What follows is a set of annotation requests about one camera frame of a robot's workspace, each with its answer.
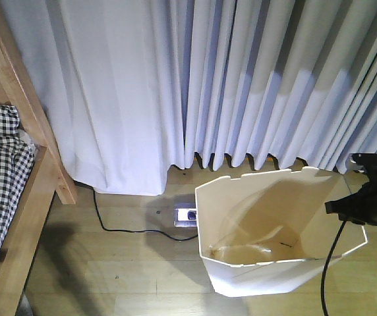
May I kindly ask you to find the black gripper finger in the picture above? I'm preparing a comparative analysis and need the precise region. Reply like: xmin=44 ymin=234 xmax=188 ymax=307
xmin=324 ymin=194 xmax=357 ymax=221

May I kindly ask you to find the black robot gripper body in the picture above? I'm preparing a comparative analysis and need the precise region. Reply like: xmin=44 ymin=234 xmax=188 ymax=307
xmin=353 ymin=182 xmax=377 ymax=226

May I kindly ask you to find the white plastic trash bin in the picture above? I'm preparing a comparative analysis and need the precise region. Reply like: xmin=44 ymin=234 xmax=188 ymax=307
xmin=195 ymin=167 xmax=368 ymax=298

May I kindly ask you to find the floor power outlet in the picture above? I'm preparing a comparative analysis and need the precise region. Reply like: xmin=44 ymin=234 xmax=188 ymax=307
xmin=173 ymin=208 xmax=197 ymax=227

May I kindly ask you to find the light grey curtain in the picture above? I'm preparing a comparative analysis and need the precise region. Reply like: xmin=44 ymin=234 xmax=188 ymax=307
xmin=0 ymin=1 xmax=377 ymax=196

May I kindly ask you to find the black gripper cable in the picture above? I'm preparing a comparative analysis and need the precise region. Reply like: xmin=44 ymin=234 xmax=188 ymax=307
xmin=320 ymin=217 xmax=347 ymax=316

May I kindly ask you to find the black power cord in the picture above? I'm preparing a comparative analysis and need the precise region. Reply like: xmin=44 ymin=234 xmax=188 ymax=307
xmin=91 ymin=186 xmax=198 ymax=242

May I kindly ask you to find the wooden bed frame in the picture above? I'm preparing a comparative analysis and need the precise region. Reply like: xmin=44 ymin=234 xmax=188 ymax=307
xmin=0 ymin=7 xmax=77 ymax=315

